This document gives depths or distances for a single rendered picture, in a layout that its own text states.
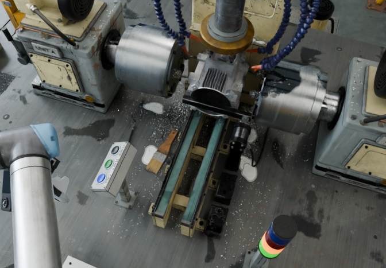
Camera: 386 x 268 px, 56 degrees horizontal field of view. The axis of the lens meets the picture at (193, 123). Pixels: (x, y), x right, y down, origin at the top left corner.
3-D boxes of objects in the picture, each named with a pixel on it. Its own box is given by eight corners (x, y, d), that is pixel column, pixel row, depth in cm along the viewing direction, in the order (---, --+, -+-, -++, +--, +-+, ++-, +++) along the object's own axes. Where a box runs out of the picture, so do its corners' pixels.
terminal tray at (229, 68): (212, 49, 138) (213, 35, 132) (240, 55, 136) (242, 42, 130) (203, 72, 131) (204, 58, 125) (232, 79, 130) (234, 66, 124)
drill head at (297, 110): (243, 80, 150) (253, 34, 129) (343, 106, 144) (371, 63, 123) (227, 128, 137) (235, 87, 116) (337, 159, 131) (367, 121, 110)
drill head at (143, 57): (115, 47, 159) (105, -1, 138) (195, 68, 153) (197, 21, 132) (89, 90, 146) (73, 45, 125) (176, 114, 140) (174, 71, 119)
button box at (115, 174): (123, 150, 121) (112, 141, 118) (138, 150, 117) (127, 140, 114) (100, 197, 112) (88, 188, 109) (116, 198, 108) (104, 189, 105)
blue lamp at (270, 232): (270, 218, 93) (274, 212, 90) (293, 225, 92) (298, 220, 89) (266, 240, 90) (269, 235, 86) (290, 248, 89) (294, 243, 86)
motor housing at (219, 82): (200, 73, 151) (202, 39, 135) (244, 84, 148) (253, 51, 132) (185, 111, 141) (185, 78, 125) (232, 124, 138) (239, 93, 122)
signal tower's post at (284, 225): (246, 249, 125) (271, 206, 90) (269, 256, 123) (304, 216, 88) (240, 272, 120) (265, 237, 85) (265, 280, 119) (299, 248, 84)
